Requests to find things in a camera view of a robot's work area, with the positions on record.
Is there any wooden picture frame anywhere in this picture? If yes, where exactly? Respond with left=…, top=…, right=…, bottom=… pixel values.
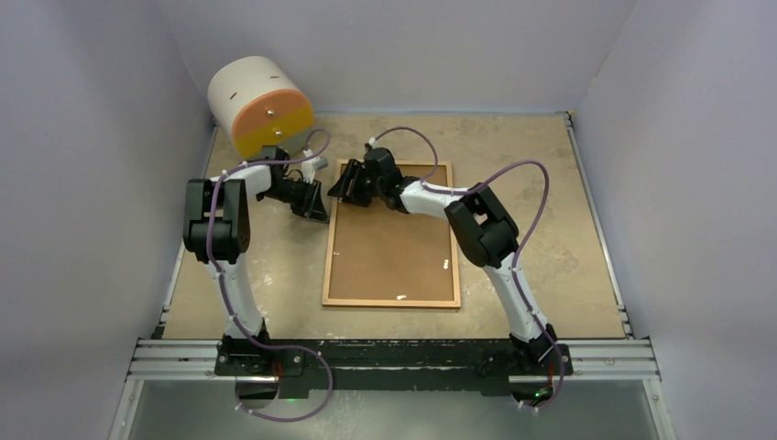
left=321, top=159, right=462, bottom=310

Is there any brown frame backing board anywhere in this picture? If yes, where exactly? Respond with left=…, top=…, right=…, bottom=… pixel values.
left=328, top=165, right=454, bottom=303

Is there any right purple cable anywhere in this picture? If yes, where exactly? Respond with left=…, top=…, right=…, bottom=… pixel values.
left=367, top=126, right=552, bottom=414

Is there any black aluminium mounting rail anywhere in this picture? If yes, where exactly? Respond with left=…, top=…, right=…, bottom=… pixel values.
left=127, top=339, right=660, bottom=400

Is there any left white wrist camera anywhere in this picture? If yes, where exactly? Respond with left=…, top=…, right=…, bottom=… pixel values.
left=300, top=148, right=328, bottom=183

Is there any round three-drawer cabinet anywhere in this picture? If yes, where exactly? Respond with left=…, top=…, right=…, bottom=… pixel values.
left=207, top=56, right=314, bottom=159

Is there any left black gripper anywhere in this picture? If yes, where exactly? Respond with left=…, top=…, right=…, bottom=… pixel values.
left=259, top=177, right=330, bottom=223

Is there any purple cable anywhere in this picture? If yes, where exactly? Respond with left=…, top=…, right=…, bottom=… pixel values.
left=207, top=128, right=334, bottom=423
left=367, top=126, right=552, bottom=414

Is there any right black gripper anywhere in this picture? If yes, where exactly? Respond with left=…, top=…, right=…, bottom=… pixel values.
left=329, top=160, right=385, bottom=209

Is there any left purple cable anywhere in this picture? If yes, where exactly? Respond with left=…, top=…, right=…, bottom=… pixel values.
left=207, top=128, right=334, bottom=423

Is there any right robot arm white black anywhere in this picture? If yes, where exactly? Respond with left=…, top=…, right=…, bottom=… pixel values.
left=328, top=148, right=562, bottom=373

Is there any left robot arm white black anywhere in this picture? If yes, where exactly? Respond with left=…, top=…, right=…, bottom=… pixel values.
left=182, top=146, right=329, bottom=375

